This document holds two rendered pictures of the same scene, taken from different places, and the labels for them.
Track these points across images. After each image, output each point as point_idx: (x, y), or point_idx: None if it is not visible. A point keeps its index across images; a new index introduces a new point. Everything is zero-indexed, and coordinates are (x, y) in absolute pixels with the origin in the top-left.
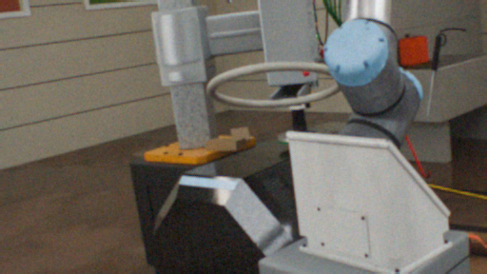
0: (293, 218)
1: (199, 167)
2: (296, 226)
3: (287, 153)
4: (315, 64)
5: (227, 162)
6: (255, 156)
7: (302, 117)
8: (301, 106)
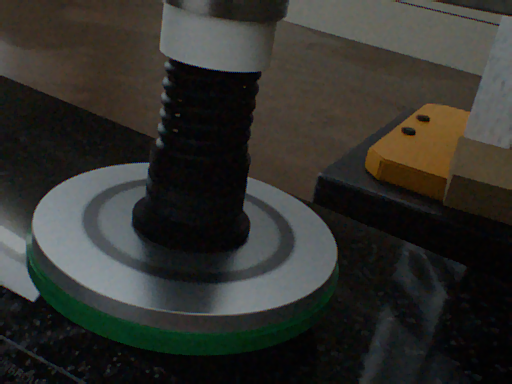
0: None
1: (10, 83)
2: None
3: (12, 231)
4: None
5: (26, 116)
6: (62, 162)
7: (172, 125)
8: (175, 39)
